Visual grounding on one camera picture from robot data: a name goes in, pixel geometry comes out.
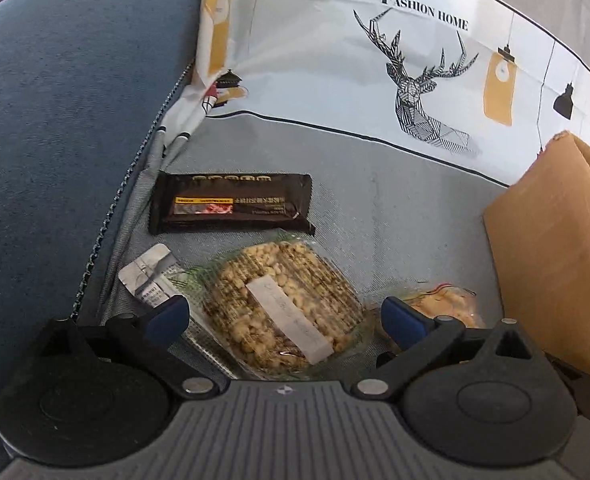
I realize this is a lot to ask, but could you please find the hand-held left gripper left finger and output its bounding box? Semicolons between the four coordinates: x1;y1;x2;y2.
40;296;221;399

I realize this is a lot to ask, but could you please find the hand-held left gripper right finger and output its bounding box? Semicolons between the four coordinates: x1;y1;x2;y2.
352;296;546;399

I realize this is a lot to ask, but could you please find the silver foil snack packet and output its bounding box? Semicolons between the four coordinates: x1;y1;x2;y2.
119;244;237;377

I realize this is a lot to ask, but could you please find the clear bag of round biscuits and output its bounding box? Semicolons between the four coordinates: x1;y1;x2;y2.
375;282;486;357

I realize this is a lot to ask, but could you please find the clear bag of puffed snack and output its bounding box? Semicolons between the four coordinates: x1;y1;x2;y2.
190;232;372;380

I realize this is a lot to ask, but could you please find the brown cardboard box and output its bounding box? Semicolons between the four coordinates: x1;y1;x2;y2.
482;130;590;387

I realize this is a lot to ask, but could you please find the black snack packet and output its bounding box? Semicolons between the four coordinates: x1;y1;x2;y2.
147;172;317;239

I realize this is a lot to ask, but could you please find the deer print sofa cover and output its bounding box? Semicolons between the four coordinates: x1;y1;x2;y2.
70;0;590;392

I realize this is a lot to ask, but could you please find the blue sofa armrest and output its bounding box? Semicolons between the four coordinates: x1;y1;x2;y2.
0;0;206;466

